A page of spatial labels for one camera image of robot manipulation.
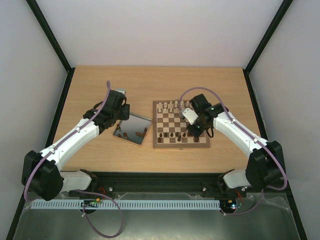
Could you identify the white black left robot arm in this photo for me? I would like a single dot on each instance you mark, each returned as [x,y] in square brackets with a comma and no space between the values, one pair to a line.
[42,171]

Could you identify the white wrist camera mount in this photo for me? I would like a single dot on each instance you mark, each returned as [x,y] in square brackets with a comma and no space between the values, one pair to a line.
[121,90]
[189,114]

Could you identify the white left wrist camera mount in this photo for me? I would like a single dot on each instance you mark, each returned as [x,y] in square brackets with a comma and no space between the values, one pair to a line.
[121,90]

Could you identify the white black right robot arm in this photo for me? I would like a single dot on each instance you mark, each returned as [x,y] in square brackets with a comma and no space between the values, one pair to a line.
[265,159]

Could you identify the light blue slotted cable duct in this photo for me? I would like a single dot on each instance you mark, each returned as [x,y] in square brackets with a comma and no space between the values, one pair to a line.
[78,204]

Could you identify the wooden chess board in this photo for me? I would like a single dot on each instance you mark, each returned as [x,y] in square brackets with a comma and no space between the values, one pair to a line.
[166,119]

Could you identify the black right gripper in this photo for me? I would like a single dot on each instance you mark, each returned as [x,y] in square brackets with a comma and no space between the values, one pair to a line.
[196,130]

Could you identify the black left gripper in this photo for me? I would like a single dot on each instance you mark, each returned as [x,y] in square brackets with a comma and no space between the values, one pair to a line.
[126,114]

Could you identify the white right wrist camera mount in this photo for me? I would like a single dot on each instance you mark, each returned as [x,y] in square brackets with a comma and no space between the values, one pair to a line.
[189,114]

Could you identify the black aluminium frame rail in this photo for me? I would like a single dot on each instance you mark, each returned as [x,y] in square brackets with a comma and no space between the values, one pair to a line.
[208,185]

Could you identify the metal tin tray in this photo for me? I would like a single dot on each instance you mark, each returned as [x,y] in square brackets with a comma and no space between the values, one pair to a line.
[135,123]

